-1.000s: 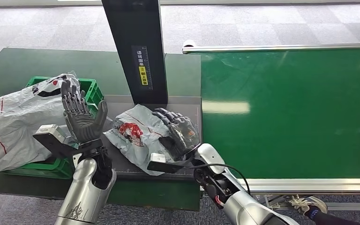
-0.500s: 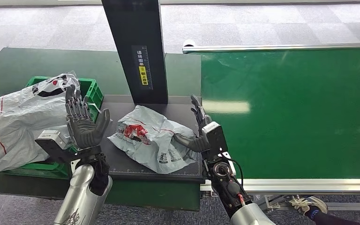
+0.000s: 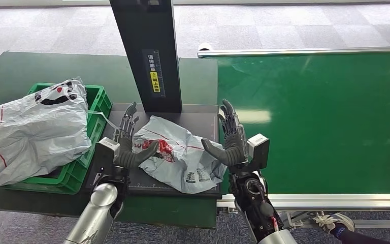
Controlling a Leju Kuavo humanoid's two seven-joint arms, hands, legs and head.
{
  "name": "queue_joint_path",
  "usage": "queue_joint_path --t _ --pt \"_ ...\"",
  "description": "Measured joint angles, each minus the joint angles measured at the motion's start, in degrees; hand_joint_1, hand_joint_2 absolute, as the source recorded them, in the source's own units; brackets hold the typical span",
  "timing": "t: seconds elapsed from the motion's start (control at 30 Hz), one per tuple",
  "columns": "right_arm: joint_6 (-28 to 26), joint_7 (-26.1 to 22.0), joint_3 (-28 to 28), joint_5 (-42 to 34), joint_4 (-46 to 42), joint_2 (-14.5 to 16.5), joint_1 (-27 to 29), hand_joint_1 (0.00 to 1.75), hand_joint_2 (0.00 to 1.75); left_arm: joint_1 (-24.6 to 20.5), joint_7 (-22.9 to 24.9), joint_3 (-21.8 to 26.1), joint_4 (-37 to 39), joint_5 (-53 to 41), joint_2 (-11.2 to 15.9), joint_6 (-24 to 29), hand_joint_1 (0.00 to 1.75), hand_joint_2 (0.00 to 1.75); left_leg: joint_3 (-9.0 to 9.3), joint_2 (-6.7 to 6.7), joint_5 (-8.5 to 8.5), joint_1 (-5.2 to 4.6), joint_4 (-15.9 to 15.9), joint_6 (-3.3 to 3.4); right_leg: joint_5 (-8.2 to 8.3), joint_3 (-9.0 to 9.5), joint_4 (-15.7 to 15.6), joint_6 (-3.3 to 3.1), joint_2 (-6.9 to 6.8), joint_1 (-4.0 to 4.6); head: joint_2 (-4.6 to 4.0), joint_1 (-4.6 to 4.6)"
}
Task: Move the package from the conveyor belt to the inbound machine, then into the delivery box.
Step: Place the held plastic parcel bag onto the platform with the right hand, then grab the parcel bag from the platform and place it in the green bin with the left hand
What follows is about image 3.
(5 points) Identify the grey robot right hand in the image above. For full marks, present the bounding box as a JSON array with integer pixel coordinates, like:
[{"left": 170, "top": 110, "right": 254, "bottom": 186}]
[{"left": 201, "top": 98, "right": 249, "bottom": 167}]

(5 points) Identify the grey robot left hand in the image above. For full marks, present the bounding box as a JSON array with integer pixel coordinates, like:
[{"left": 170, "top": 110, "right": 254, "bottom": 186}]
[{"left": 113, "top": 101, "right": 159, "bottom": 169}]

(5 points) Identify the small white plastic mail package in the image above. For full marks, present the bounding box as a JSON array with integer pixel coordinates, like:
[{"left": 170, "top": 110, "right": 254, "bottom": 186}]
[{"left": 133, "top": 115, "right": 228, "bottom": 195}]

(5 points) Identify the green conveyor belt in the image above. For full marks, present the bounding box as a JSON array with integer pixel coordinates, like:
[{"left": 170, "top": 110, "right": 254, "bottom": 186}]
[{"left": 216, "top": 51, "right": 390, "bottom": 195}]

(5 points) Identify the large white plastic mail package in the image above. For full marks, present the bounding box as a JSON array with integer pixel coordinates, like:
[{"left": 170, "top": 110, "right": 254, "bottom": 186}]
[{"left": 0, "top": 77, "right": 118, "bottom": 195}]

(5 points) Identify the green plastic crate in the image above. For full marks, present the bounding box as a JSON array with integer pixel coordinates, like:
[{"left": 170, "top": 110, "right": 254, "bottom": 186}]
[{"left": 4, "top": 83, "right": 113, "bottom": 195}]

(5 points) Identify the yellow warning sticker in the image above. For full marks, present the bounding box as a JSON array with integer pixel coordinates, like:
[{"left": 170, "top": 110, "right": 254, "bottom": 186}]
[{"left": 150, "top": 71, "right": 161, "bottom": 93}]

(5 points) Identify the black scanner column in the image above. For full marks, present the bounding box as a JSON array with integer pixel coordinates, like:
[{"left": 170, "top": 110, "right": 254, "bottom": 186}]
[{"left": 109, "top": 0, "right": 183, "bottom": 113}]

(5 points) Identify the person's foot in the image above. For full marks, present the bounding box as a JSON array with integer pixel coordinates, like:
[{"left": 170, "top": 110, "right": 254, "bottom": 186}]
[{"left": 312, "top": 212, "right": 355, "bottom": 235}]

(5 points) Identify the dark green table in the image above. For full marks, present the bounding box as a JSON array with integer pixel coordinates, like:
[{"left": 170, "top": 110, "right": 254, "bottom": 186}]
[{"left": 0, "top": 51, "right": 219, "bottom": 230}]

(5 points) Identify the person's leg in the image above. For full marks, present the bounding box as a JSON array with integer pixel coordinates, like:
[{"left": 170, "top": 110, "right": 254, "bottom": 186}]
[{"left": 336, "top": 227, "right": 390, "bottom": 244}]

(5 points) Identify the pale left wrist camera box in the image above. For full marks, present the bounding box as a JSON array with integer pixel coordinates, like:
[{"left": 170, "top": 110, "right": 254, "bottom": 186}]
[{"left": 92, "top": 137, "right": 121, "bottom": 179}]

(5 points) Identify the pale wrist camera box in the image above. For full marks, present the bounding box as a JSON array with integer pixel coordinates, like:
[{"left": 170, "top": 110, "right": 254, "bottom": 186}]
[
  {"left": 92, "top": 137, "right": 121, "bottom": 179},
  {"left": 246, "top": 133, "right": 270, "bottom": 169}
]

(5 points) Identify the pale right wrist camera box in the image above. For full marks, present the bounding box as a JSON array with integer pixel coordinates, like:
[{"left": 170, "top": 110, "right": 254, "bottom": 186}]
[{"left": 246, "top": 133, "right": 270, "bottom": 169}]

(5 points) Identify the black scanner base plate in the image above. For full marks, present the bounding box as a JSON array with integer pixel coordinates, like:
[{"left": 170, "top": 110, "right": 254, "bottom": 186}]
[{"left": 84, "top": 102, "right": 222, "bottom": 199}]

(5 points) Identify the wide aluminium conveyor rail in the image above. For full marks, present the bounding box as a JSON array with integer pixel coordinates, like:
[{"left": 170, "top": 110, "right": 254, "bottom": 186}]
[{"left": 216, "top": 193, "right": 390, "bottom": 212}]

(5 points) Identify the thin aluminium conveyor rail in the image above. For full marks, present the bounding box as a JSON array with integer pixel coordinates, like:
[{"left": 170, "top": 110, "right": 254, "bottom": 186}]
[{"left": 197, "top": 46, "right": 390, "bottom": 58}]

